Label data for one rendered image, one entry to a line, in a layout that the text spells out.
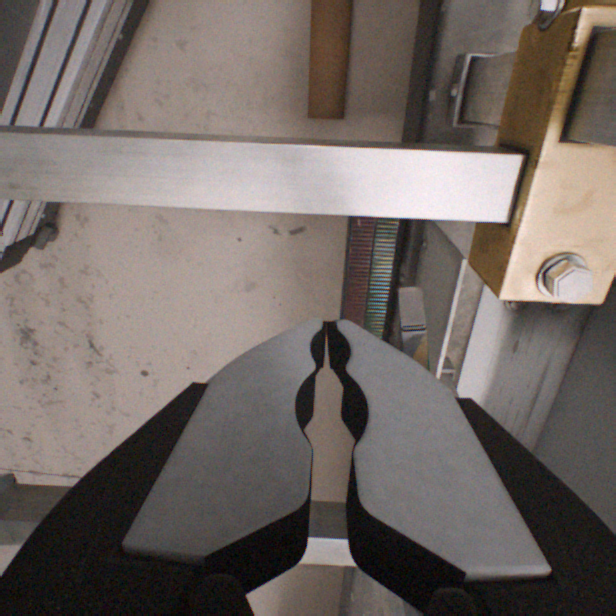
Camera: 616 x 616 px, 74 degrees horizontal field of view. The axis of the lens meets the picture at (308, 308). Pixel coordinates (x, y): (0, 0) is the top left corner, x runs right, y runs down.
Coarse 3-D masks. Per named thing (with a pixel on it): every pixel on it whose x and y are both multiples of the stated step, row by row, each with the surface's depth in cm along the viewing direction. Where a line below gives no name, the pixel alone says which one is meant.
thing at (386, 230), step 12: (384, 228) 34; (396, 228) 34; (384, 240) 34; (384, 252) 35; (372, 264) 35; (384, 264) 35; (372, 276) 36; (384, 276) 36; (372, 288) 36; (384, 288) 36; (372, 300) 37; (384, 300) 37; (372, 312) 38; (384, 312) 37; (372, 324) 38
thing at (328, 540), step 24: (0, 504) 29; (24, 504) 29; (48, 504) 29; (312, 504) 30; (336, 504) 30; (0, 528) 29; (24, 528) 29; (312, 528) 29; (336, 528) 29; (312, 552) 29; (336, 552) 29
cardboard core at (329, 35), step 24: (312, 0) 79; (336, 0) 77; (312, 24) 81; (336, 24) 79; (312, 48) 82; (336, 48) 81; (312, 72) 84; (336, 72) 83; (312, 96) 86; (336, 96) 85
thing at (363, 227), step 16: (352, 224) 34; (368, 224) 34; (352, 240) 34; (368, 240) 34; (352, 256) 35; (368, 256) 35; (352, 272) 36; (368, 272) 36; (352, 288) 36; (352, 304) 37; (352, 320) 38
